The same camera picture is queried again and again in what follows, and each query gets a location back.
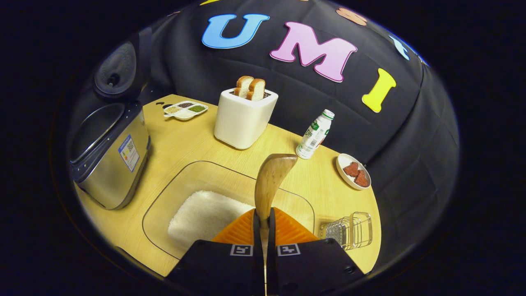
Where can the white rice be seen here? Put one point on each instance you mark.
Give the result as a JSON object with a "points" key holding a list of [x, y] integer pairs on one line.
{"points": [[201, 218]]}

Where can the dark rice cooker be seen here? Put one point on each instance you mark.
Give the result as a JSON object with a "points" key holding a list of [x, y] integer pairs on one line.
{"points": [[111, 164]]}

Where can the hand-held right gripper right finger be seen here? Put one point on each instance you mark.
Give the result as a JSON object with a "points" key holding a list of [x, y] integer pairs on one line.
{"points": [[312, 267]]}

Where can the bread slice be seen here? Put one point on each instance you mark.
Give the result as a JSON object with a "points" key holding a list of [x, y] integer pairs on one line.
{"points": [[242, 85], [257, 89]]}

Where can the clear plastic container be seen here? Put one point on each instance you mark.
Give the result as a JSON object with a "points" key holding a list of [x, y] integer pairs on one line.
{"points": [[197, 176]]}

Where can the red meat slice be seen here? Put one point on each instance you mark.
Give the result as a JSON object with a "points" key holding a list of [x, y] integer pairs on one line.
{"points": [[351, 169], [361, 179]]}

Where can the black backdrop cloth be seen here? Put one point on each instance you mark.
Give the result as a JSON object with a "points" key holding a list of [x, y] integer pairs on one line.
{"points": [[328, 107]]}

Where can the white round plate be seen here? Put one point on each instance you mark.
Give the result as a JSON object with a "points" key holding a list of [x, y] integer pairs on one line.
{"points": [[343, 168]]}

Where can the white divided grain dish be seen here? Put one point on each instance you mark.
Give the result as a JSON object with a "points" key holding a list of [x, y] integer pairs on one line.
{"points": [[185, 112]]}

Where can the wooden spoon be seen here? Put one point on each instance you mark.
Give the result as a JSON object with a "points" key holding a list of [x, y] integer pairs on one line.
{"points": [[269, 181]]}

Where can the white green-label drink bottle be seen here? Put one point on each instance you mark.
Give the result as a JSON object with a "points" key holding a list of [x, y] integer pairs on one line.
{"points": [[314, 135]]}

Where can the white toaster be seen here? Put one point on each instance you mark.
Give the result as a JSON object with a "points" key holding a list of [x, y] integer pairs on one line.
{"points": [[240, 123]]}

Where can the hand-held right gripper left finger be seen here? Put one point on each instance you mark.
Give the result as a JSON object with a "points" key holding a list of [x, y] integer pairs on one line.
{"points": [[213, 267]]}

